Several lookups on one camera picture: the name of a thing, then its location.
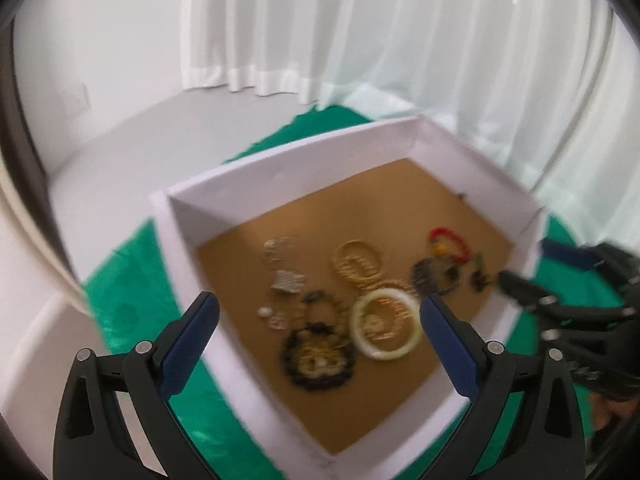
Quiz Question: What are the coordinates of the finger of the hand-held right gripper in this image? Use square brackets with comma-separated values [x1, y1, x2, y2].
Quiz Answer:
[541, 239, 603, 272]
[499, 270, 563, 317]

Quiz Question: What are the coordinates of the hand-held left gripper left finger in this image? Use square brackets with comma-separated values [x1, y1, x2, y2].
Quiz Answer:
[52, 291, 221, 480]

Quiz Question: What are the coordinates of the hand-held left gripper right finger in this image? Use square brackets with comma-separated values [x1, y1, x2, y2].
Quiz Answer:
[419, 292, 585, 480]

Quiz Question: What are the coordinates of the green jade pendant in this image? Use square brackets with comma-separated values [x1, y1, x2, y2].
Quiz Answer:
[469, 252, 494, 292]

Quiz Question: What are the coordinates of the dark wide bracelet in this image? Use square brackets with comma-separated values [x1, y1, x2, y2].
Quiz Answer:
[410, 257, 461, 294]

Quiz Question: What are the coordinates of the white box with cardboard bottom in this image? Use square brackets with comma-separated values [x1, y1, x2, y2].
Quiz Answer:
[150, 115, 547, 477]

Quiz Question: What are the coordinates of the white jade bangle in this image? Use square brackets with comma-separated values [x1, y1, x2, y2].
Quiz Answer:
[349, 288, 422, 360]

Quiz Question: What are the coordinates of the red bead bracelet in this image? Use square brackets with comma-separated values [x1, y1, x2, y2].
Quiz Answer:
[427, 227, 474, 264]

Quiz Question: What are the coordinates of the wooden bead bracelet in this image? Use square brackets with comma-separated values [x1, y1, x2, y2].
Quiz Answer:
[282, 319, 357, 394]

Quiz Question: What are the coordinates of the silver square pendant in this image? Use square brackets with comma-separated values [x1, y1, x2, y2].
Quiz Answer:
[270, 268, 306, 296]

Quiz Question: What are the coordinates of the gold bangle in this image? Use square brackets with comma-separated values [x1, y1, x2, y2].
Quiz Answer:
[332, 239, 384, 287]

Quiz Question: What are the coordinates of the green velvet cloth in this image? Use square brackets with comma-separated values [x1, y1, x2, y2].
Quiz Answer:
[82, 104, 640, 480]

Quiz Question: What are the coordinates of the white curtain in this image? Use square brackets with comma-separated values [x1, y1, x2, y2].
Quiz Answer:
[179, 0, 640, 203]

